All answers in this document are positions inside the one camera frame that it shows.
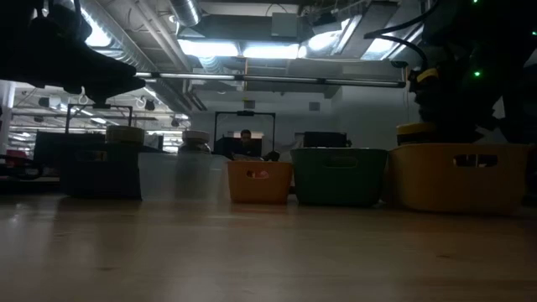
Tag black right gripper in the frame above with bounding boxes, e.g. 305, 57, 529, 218
413, 49, 505, 144

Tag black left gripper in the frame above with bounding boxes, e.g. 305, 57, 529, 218
24, 3, 147, 106

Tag yellow-lid dark spice jar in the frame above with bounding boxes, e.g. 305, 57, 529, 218
395, 122, 438, 146

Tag large yellow plastic bin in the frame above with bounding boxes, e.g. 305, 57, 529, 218
388, 143, 531, 216

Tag dark teal plastic bin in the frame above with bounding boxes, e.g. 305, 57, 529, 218
60, 144, 143, 199

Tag bright ceiling light panel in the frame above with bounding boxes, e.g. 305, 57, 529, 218
242, 43, 301, 60
178, 39, 240, 58

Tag clear plastic bin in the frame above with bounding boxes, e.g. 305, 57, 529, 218
137, 152, 232, 203

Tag dark background desk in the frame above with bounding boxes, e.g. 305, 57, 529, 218
0, 148, 62, 195

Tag green plastic bin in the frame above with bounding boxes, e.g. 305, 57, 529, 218
289, 147, 389, 207

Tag black box on desk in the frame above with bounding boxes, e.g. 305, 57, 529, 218
303, 131, 350, 148

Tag person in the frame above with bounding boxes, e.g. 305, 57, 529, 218
237, 128, 258, 159

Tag grey ceiling junction box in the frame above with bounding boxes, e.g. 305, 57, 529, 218
270, 12, 300, 38

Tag small yellow plastic bin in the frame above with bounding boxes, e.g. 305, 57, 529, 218
227, 160, 295, 206

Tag silver round ventilation duct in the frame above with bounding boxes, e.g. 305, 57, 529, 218
167, 0, 203, 27

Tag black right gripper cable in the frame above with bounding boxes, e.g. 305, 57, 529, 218
363, 0, 440, 70

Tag black background rig frame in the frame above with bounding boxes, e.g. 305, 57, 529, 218
212, 110, 277, 159

